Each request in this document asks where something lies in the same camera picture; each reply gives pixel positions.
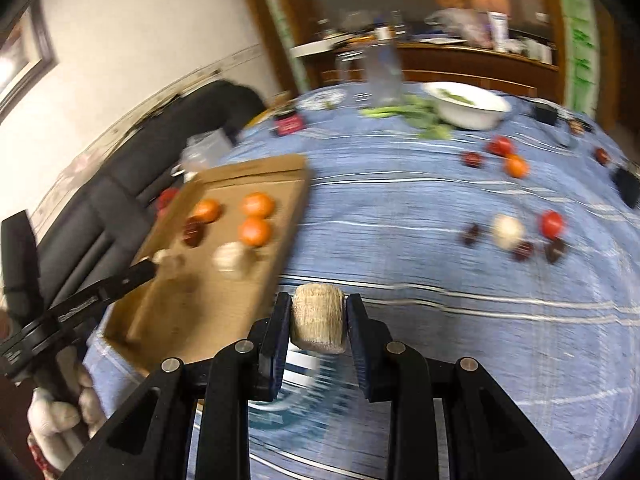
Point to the large red jujube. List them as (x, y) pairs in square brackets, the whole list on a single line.
[(194, 231)]

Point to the bamboo wall sticker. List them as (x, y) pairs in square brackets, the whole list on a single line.
[(577, 35)]

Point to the red plastic bag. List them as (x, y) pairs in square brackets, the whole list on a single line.
[(167, 200)]

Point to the red tomato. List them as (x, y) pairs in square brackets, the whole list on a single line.
[(552, 223), (500, 146)]

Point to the clear plastic bag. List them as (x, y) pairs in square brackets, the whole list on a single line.
[(207, 152)]

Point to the white board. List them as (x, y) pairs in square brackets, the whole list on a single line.
[(315, 49)]

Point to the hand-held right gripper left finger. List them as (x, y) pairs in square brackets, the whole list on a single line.
[(277, 345)]

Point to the wooden counter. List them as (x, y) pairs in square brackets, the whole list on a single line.
[(475, 65)]

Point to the cardboard box tray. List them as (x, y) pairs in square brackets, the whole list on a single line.
[(210, 310)]

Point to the person's left hand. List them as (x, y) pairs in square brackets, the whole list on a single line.
[(60, 420)]

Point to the white bowl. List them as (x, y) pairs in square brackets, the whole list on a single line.
[(470, 110)]

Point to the tall white box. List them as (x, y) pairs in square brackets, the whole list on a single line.
[(497, 30)]

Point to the framed wall picture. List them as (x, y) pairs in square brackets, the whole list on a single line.
[(27, 55)]

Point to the translucent plastic bag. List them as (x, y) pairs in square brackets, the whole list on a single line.
[(460, 25)]

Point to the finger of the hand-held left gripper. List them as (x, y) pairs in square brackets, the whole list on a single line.
[(120, 285)]

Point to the black jar pink label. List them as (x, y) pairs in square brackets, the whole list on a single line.
[(289, 124)]

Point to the dark plum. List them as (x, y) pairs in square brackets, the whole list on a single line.
[(470, 235), (555, 251)]

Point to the blue plaid tablecloth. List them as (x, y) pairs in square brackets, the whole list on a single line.
[(425, 310)]

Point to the green leafy vegetable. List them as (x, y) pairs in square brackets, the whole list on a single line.
[(415, 110)]

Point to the black device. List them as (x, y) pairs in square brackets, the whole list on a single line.
[(627, 187)]

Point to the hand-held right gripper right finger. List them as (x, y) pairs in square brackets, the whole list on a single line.
[(362, 350)]

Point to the orange mandarin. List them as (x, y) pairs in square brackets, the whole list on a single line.
[(516, 166), (207, 210), (255, 231), (258, 205)]

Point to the black sofa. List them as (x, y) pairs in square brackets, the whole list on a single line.
[(125, 160)]

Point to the black power adapter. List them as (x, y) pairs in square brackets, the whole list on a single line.
[(545, 114)]

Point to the clear glass pitcher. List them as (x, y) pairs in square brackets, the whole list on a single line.
[(382, 70)]

